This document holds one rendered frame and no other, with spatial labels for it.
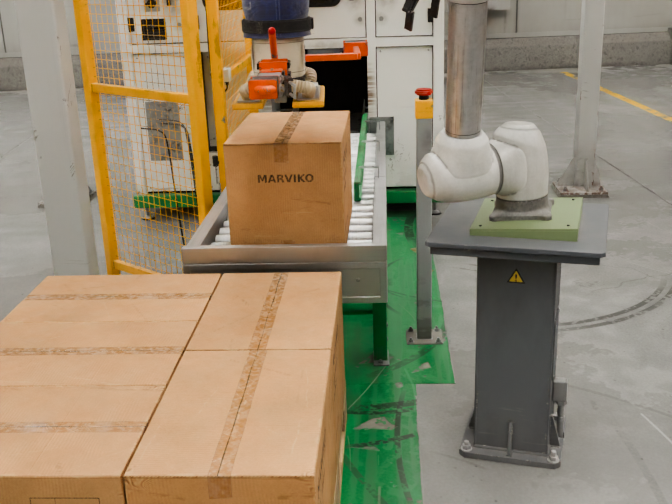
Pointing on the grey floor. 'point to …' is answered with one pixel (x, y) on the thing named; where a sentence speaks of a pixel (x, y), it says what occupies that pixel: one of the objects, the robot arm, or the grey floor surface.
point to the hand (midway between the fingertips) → (421, 20)
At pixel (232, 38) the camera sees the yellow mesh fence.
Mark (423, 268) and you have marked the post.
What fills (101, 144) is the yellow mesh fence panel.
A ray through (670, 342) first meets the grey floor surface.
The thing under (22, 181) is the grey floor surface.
